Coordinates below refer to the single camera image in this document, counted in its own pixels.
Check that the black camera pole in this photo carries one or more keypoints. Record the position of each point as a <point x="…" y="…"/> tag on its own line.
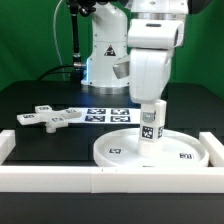
<point x="76" y="33"/>

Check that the white round table top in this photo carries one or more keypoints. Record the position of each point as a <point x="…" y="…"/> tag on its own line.
<point x="122" y="148"/>

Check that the white fence rail frame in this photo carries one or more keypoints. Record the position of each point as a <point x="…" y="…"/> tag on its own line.
<point x="113" y="180"/>

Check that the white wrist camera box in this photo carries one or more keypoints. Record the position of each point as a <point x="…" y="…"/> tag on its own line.
<point x="155" y="34"/>

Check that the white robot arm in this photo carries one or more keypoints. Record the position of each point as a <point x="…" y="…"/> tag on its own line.
<point x="109" y="64"/>

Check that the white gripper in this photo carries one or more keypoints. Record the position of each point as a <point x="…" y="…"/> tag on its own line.
<point x="149" y="74"/>

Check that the white cross table base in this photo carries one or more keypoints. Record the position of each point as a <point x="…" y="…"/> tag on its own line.
<point x="52" y="119"/>

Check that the paper sheet with markers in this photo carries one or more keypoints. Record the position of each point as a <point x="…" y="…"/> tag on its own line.
<point x="108" y="116"/>

